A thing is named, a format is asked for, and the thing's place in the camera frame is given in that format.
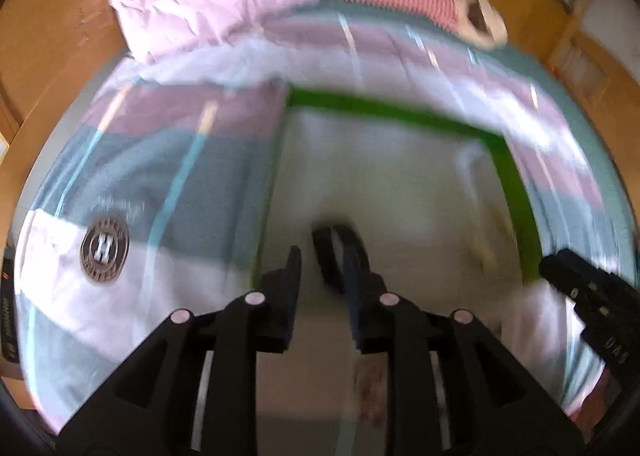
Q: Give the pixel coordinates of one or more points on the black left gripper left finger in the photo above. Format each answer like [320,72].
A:
[193,373]

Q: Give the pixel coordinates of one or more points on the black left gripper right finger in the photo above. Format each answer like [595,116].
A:
[452,387]

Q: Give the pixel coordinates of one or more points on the round metal emblem patch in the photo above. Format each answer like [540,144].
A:
[104,249]

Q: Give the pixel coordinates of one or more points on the green rimmed white tray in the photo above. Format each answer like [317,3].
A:
[443,217]

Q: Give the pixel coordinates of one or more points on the plaid pastel bed sheet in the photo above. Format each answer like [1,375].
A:
[185,151]

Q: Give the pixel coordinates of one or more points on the wooden headboard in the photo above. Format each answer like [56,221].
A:
[49,50]

